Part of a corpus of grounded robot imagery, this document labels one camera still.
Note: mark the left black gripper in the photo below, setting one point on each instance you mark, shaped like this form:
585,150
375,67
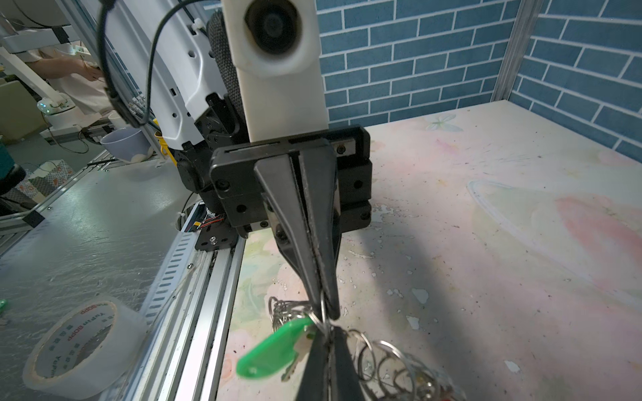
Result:
331,180

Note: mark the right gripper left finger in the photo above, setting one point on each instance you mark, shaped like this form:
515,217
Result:
314,385

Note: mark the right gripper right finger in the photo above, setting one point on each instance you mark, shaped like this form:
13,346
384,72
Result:
344,381

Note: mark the green key tag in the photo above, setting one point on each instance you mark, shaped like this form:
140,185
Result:
276,352

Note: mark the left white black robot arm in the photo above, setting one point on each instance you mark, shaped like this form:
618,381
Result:
240,103

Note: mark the white plastic cup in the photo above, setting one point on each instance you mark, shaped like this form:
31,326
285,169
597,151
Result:
128,145

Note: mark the clear packing tape roll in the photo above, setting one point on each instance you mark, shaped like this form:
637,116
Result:
86,351

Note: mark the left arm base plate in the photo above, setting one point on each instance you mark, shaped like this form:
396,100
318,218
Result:
214,232

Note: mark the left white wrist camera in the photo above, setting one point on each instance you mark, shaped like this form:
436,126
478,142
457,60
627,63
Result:
275,47

